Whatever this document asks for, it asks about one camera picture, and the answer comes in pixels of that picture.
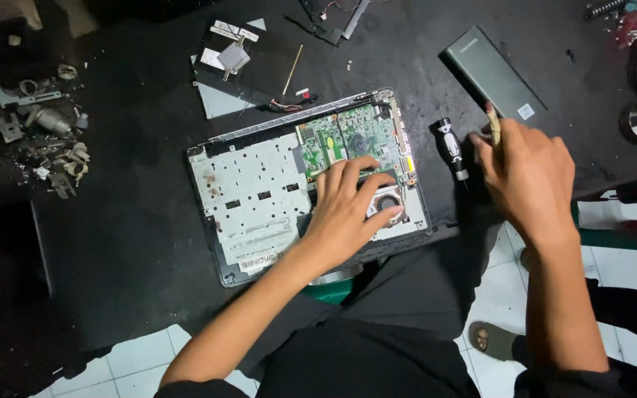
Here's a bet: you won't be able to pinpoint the black plastic frame piece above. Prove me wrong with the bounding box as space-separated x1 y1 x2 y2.
284 0 372 47

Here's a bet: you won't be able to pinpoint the person's left hand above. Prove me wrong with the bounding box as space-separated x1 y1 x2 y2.
314 156 405 273

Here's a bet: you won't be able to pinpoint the green laptop motherboard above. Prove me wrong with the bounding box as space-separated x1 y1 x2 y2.
295 103 414 183

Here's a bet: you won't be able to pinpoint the small wooden handled brush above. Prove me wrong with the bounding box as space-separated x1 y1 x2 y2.
484 101 503 149

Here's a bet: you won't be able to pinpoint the black and white screwdriver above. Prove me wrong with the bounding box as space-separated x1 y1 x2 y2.
434 117 470 183

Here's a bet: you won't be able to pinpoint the person's black trousers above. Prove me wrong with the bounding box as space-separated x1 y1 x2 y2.
154 221 637 398

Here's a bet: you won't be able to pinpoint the thin wooden stick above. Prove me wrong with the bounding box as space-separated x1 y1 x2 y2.
282 44 304 97

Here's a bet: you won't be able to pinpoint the laptop base chassis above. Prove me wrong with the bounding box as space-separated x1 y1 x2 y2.
186 87 432 288

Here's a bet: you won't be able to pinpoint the laptop cooling fan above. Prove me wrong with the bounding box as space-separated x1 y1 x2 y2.
367 187 408 227

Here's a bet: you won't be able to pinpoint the dark green power bank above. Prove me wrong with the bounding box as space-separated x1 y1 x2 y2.
439 25 549 125

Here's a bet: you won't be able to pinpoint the person's right hand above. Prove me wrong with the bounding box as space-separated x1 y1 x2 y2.
469 118 580 247

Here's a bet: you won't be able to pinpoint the heap of metal scrap parts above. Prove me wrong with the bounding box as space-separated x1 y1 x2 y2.
0 63 93 201

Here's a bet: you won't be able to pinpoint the olive sandal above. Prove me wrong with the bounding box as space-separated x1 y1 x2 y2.
468 321 519 362

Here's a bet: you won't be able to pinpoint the black panel with square heatsink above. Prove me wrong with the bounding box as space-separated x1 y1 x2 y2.
190 18 308 120

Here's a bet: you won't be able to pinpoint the heap of springs and clutter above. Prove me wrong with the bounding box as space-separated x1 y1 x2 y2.
585 0 637 48

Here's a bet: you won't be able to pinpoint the green stool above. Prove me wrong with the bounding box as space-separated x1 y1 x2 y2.
303 273 355 306

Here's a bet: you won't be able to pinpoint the red and black wire connector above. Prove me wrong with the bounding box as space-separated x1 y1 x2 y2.
270 88 319 113

